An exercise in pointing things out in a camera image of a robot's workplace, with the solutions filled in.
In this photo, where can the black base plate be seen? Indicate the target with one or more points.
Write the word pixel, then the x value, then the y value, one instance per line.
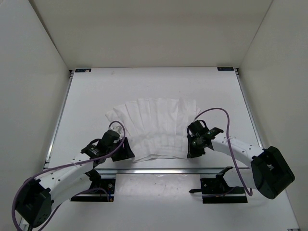
pixel 215 190
pixel 102 190

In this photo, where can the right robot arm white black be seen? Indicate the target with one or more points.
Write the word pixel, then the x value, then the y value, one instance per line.
pixel 254 167

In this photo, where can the aluminium front rail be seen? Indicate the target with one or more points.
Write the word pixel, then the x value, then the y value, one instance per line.
pixel 162 171

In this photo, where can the white pleated skirt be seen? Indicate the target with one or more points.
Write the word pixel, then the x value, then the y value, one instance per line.
pixel 156 128

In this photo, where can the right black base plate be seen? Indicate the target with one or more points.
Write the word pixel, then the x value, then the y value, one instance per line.
pixel 215 190

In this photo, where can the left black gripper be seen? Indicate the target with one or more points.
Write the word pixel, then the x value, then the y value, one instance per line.
pixel 126 152

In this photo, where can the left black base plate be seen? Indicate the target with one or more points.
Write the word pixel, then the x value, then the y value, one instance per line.
pixel 102 190

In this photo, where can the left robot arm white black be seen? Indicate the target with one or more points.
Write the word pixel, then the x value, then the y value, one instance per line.
pixel 41 195

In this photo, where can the right blue corner label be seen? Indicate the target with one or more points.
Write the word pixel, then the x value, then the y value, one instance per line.
pixel 225 68

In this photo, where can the left blue corner label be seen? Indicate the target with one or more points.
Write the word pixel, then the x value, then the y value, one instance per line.
pixel 82 70

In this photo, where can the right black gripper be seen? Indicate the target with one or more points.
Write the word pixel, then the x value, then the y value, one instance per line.
pixel 192 153

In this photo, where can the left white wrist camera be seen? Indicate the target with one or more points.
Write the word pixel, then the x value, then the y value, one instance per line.
pixel 117 128

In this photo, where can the blue corner label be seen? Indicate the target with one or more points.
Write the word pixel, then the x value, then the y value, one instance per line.
pixel 225 68
pixel 82 70

